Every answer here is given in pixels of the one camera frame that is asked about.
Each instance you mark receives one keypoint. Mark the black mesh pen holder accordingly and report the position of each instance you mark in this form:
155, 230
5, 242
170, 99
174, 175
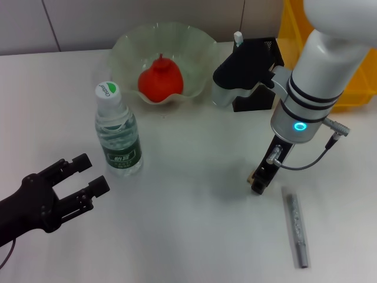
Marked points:
256, 101

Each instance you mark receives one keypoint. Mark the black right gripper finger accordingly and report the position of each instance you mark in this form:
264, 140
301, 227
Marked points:
260, 184

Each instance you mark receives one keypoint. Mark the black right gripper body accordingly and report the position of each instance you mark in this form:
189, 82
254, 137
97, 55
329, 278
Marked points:
275, 156

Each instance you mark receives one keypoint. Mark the clear green-label water bottle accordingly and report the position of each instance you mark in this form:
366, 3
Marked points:
122, 156

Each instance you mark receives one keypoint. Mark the red pear-shaped fruit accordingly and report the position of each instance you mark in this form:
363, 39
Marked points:
160, 82

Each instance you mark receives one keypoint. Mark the pale green wavy fruit bowl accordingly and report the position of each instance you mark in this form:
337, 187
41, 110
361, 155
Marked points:
188, 53

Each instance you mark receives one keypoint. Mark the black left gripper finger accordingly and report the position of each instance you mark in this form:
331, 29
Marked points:
98, 186
81, 163

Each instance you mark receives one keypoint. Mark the grey pen in clear sleeve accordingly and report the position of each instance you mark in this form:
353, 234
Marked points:
296, 224

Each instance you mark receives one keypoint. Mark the beige eraser with barcode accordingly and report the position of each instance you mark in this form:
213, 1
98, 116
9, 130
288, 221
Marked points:
250, 177

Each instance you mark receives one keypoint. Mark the mint green utility knife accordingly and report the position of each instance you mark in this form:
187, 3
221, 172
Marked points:
238, 38

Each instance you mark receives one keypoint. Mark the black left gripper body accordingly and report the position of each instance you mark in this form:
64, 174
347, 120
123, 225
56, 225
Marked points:
26, 206

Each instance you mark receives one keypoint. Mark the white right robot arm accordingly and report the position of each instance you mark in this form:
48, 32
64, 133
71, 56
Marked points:
324, 73

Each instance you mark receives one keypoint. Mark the yellow plastic storage bin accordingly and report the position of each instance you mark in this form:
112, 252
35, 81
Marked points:
362, 88

